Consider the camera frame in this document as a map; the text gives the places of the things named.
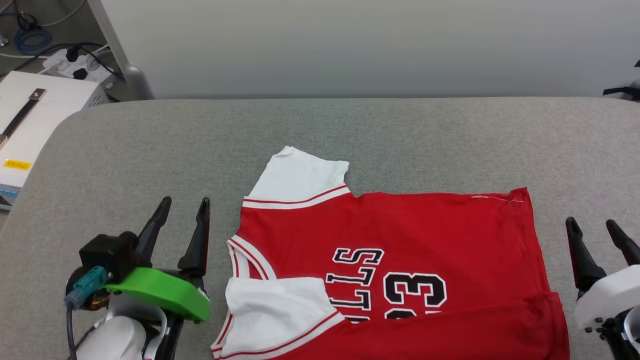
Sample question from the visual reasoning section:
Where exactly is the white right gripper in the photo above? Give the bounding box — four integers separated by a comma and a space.
565, 216, 640, 331

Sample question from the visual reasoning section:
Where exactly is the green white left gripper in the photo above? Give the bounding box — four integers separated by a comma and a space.
104, 196, 211, 323

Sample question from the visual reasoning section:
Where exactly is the red white basketball jersey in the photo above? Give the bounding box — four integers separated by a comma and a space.
210, 145, 571, 360

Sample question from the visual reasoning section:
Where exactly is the white equipment box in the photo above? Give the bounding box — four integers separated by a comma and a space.
0, 70, 109, 211

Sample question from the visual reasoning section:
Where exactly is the white power strip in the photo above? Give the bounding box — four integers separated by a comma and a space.
41, 46, 117, 85

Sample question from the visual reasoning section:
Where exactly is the grey fabric sofa cushion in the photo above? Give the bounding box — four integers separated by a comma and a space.
0, 97, 640, 360

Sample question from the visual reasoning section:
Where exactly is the white backdrop board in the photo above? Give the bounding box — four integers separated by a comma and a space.
100, 0, 640, 99

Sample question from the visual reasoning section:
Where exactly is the black camera cable teal plug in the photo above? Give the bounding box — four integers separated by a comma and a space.
63, 265, 109, 360

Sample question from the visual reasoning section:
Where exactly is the blue coiled cable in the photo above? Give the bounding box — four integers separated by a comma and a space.
13, 26, 54, 56

